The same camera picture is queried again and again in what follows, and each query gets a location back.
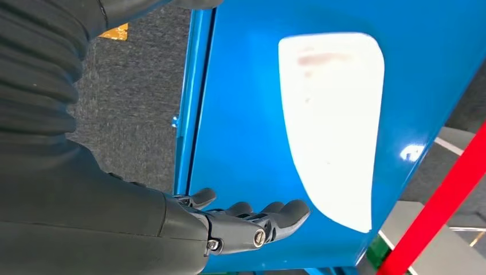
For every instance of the blue metal shelf rack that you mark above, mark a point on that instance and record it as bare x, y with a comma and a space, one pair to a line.
243, 133

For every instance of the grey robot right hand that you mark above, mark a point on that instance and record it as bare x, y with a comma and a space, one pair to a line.
95, 227

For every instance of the red barrier tape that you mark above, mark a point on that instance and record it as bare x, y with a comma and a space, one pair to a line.
436, 205

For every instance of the green plastic crate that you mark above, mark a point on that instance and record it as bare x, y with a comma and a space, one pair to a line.
377, 252

